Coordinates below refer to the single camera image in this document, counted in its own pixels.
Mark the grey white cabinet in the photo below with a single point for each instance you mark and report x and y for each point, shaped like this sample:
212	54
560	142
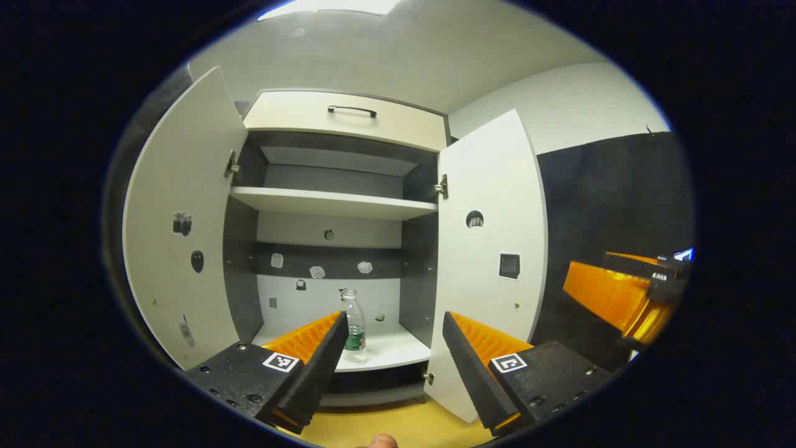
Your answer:
326	305

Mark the white cabinet door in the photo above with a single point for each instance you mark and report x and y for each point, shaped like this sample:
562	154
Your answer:
168	292
479	280

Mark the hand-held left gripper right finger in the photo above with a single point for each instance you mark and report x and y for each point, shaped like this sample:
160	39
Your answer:
476	379

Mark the clear plastic bottle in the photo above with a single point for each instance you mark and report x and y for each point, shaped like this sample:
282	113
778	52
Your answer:
354	323

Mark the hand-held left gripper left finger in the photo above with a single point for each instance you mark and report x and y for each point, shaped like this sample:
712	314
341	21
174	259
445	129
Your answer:
317	373

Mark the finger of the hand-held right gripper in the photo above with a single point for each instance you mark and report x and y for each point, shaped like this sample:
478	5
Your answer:
597	292
668	289

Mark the computer screen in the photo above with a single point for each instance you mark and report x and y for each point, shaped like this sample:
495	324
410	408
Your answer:
684	254

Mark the ceiling light panel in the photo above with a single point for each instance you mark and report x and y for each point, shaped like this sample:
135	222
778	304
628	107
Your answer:
329	6

